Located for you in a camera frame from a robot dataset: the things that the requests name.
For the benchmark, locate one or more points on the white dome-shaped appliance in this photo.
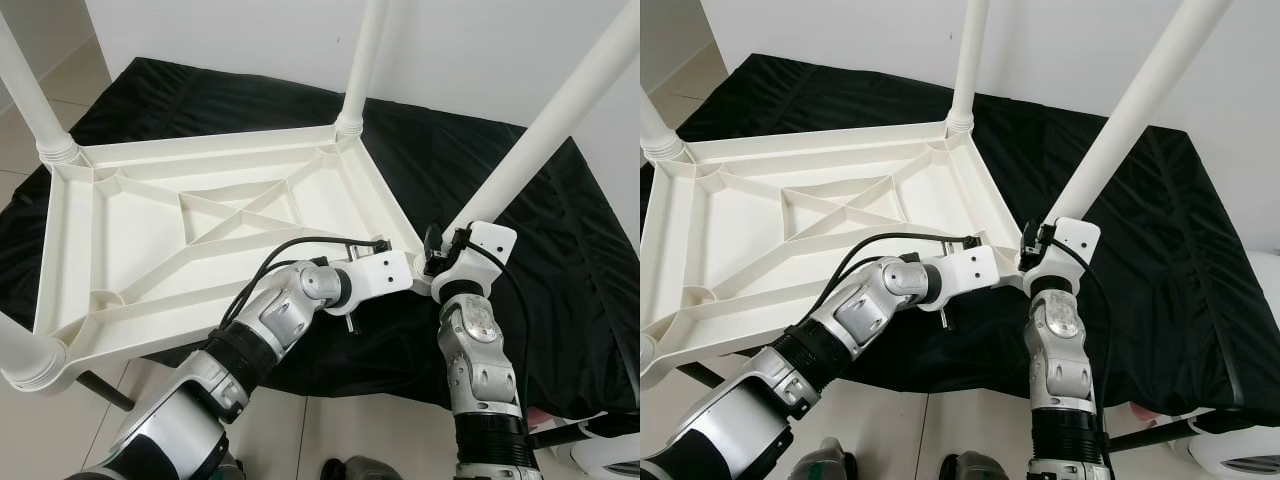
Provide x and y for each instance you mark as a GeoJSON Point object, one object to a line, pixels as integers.
{"type": "Point", "coordinates": [610, 455]}
{"type": "Point", "coordinates": [1235, 450]}

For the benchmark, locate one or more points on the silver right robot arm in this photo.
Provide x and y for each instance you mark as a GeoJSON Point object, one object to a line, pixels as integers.
{"type": "Point", "coordinates": [475, 360]}
{"type": "Point", "coordinates": [1060, 360]}

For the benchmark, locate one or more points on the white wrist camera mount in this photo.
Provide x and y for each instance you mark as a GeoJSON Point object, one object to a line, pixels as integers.
{"type": "Point", "coordinates": [965, 270]}
{"type": "Point", "coordinates": [490, 240]}
{"type": "Point", "coordinates": [385, 272]}
{"type": "Point", "coordinates": [1075, 237]}

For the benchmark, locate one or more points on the grey left robot leg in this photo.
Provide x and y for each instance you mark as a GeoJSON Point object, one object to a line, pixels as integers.
{"type": "Point", "coordinates": [230, 468]}
{"type": "Point", "coordinates": [825, 462]}

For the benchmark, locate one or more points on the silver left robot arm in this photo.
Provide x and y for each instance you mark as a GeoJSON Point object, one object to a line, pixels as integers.
{"type": "Point", "coordinates": [860, 305]}
{"type": "Point", "coordinates": [280, 310]}

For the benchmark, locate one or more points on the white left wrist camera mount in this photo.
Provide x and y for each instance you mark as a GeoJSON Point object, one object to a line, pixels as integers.
{"type": "Point", "coordinates": [965, 270]}
{"type": "Point", "coordinates": [385, 272]}

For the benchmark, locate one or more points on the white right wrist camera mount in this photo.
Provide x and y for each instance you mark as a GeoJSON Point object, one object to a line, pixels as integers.
{"type": "Point", "coordinates": [1075, 237]}
{"type": "Point", "coordinates": [490, 240]}

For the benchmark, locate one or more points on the white plastic children table top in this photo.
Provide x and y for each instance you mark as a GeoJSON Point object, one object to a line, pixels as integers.
{"type": "Point", "coordinates": [130, 230]}
{"type": "Point", "coordinates": [740, 230]}

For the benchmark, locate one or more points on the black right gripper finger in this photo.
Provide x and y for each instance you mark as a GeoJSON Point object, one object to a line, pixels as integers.
{"type": "Point", "coordinates": [432, 242]}
{"type": "Point", "coordinates": [1027, 240]}

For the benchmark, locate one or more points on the black metal table leg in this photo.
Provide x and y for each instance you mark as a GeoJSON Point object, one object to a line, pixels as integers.
{"type": "Point", "coordinates": [707, 375]}
{"type": "Point", "coordinates": [1150, 436]}
{"type": "Point", "coordinates": [565, 433]}
{"type": "Point", "coordinates": [105, 390]}

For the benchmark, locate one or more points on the black cloth table cover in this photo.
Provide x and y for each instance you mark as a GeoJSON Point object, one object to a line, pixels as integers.
{"type": "Point", "coordinates": [1190, 300]}
{"type": "Point", "coordinates": [560, 300]}

